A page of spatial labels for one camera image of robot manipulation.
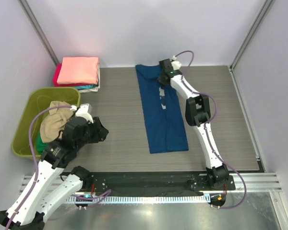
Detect olive green plastic bin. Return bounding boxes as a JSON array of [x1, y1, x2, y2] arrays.
[[12, 87, 81, 160]]

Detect blue mickey t shirt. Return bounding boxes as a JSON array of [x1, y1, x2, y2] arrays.
[[135, 65, 189, 154]]

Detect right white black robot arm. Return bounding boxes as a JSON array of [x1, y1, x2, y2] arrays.
[[158, 59, 229, 188]]

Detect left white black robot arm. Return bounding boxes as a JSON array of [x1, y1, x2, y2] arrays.
[[0, 116, 108, 230]]

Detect beige t shirt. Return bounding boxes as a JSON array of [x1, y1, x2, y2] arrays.
[[40, 101, 73, 143]]

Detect green t shirt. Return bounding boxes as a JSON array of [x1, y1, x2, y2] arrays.
[[36, 133, 47, 155]]

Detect folded teal t shirt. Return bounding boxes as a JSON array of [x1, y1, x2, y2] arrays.
[[74, 84, 99, 90]]

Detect folded salmon pink t shirt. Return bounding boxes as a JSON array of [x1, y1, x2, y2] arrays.
[[57, 57, 99, 85]]

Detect folded magenta t shirt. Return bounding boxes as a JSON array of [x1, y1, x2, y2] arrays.
[[52, 63, 62, 87]]

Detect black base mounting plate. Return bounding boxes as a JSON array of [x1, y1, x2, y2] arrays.
[[89, 171, 236, 192]]

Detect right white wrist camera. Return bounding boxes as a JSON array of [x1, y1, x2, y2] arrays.
[[171, 56, 182, 70]]

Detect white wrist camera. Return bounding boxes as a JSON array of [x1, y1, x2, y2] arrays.
[[70, 103, 94, 123], [171, 56, 182, 70]]

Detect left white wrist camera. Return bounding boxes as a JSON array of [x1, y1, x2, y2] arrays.
[[70, 103, 94, 123]]

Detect white slotted cable duct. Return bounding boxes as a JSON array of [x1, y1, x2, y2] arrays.
[[63, 194, 211, 205]]

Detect right aluminium frame post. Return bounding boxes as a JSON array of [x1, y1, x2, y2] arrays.
[[229, 0, 275, 71]]

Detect aluminium frame post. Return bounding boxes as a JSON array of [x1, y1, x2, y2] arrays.
[[229, 0, 275, 71], [18, 0, 59, 65]]

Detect left aluminium frame post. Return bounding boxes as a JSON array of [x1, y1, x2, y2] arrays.
[[18, 0, 59, 65]]

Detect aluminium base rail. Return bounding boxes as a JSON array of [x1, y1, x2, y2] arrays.
[[19, 173, 283, 194]]

